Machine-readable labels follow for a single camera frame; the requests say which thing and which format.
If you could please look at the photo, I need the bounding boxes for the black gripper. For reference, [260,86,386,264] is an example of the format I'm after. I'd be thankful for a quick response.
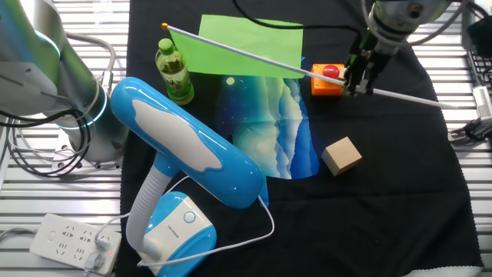
[341,31,391,96]

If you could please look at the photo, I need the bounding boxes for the green flag white pole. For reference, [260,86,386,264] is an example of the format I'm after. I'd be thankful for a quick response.
[160,14,459,109]

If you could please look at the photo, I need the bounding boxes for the orange box red button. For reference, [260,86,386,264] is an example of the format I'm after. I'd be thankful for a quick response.
[310,63,347,97]

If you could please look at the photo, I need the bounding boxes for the large wooden cube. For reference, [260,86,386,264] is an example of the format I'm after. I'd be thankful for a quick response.
[321,136,363,177]

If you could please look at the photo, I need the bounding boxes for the black keyboard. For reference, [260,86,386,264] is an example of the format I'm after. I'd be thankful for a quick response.
[467,49,492,88]

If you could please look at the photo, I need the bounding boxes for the black cloth blue print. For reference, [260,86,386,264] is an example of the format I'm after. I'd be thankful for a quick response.
[115,0,484,277]

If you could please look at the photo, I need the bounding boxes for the green tea bottle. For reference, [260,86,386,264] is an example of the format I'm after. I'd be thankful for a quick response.
[155,37,195,106]

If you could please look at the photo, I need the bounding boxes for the blue white desk lamp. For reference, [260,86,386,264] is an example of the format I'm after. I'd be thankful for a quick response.
[110,76,266,277]

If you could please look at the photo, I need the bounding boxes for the white power strip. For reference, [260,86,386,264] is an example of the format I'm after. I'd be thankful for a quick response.
[29,213,122,276]

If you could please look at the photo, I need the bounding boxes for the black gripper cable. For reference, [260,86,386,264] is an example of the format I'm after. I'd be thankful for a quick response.
[231,0,364,43]

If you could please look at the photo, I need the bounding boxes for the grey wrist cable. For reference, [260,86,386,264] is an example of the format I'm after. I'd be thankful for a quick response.
[361,0,468,45]

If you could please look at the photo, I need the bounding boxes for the small grey camera on bracket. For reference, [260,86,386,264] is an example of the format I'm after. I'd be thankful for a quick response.
[447,117,492,142]

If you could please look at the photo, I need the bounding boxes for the silver ribbed camera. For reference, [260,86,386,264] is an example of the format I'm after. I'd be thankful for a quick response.
[472,85,492,119]

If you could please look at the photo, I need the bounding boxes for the white lamp cable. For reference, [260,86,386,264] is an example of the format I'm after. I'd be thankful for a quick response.
[82,175,276,276]

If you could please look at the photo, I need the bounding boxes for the thick grey robot cable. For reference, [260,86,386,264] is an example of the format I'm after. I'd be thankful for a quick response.
[65,32,117,97]

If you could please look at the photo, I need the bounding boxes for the black cable loops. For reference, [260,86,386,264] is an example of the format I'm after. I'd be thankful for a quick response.
[0,108,93,179]

